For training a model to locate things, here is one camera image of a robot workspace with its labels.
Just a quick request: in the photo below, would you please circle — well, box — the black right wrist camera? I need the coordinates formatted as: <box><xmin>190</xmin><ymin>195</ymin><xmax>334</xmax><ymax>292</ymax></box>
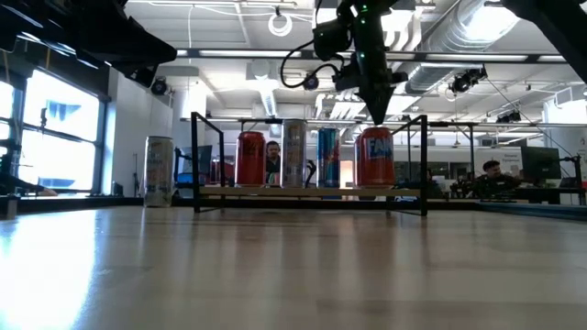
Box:
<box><xmin>313</xmin><ymin>18</ymin><xmax>353</xmax><ymax>62</ymax></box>

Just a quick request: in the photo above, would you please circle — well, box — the black overhead bar with lights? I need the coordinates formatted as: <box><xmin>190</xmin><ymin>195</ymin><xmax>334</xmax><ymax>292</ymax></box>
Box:
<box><xmin>176</xmin><ymin>48</ymin><xmax>587</xmax><ymax>64</ymax></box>

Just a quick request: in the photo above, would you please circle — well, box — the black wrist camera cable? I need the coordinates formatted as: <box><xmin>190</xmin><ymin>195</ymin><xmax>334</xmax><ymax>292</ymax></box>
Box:
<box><xmin>280</xmin><ymin>0</ymin><xmax>343</xmax><ymax>90</ymax></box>

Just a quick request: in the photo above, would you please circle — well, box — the blue Red Bull can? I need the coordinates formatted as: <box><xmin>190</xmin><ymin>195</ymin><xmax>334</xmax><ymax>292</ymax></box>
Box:
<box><xmin>316</xmin><ymin>126</ymin><xmax>342</xmax><ymax>190</ymax></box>

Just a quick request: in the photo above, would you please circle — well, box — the black track light cluster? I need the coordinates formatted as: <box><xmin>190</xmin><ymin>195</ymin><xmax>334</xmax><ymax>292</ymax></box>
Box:
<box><xmin>448</xmin><ymin>66</ymin><xmax>488</xmax><ymax>95</ymax></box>

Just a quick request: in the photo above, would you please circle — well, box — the white ring ceiling lamp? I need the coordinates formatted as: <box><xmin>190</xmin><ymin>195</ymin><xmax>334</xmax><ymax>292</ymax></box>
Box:
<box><xmin>267</xmin><ymin>5</ymin><xmax>294</xmax><ymax>38</ymax></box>

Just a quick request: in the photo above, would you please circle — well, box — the black table edge rail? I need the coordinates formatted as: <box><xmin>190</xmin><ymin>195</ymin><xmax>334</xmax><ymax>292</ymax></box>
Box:
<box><xmin>17</xmin><ymin>195</ymin><xmax>481</xmax><ymax>213</ymax></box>

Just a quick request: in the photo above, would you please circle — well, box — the dark computer monitor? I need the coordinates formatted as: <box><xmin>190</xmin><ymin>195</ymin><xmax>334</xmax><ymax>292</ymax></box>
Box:
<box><xmin>520</xmin><ymin>146</ymin><xmax>563</xmax><ymax>181</ymax></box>
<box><xmin>175</xmin><ymin>144</ymin><xmax>215</xmax><ymax>185</ymax></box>

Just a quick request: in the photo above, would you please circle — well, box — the orange Fanta can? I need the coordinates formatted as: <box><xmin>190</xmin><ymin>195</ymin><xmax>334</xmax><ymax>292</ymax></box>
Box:
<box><xmin>354</xmin><ymin>126</ymin><xmax>397</xmax><ymax>190</ymax></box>

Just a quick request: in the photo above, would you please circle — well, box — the black wire rack tray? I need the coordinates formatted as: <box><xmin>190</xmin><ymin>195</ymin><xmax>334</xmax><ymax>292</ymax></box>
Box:
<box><xmin>190</xmin><ymin>111</ymin><xmax>430</xmax><ymax>217</ymax></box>

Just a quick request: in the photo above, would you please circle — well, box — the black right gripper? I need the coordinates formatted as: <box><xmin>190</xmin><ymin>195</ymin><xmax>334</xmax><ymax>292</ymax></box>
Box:
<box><xmin>333</xmin><ymin>54</ymin><xmax>409</xmax><ymax>127</ymax></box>

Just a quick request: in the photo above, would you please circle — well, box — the white Celsius Tropical Vibe can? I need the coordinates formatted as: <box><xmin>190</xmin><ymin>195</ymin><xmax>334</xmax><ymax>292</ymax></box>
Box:
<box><xmin>280</xmin><ymin>118</ymin><xmax>308</xmax><ymax>190</ymax></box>
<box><xmin>143</xmin><ymin>135</ymin><xmax>176</xmax><ymax>208</ymax></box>

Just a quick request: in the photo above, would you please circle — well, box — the black background table frame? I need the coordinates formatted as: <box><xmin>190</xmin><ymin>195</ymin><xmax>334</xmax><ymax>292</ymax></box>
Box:
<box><xmin>428</xmin><ymin>121</ymin><xmax>478</xmax><ymax>198</ymax></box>
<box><xmin>238</xmin><ymin>117</ymin><xmax>309</xmax><ymax>187</ymax></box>

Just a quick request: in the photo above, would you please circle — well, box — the red Coca-Cola Zero can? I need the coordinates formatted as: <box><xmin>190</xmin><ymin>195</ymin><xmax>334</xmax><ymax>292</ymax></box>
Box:
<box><xmin>234</xmin><ymin>130</ymin><xmax>268</xmax><ymax>187</ymax></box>

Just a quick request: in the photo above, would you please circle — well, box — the person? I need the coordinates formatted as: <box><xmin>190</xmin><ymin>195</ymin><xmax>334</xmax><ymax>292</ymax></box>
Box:
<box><xmin>264</xmin><ymin>139</ymin><xmax>282</xmax><ymax>185</ymax></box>
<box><xmin>471</xmin><ymin>159</ymin><xmax>524</xmax><ymax>198</ymax></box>

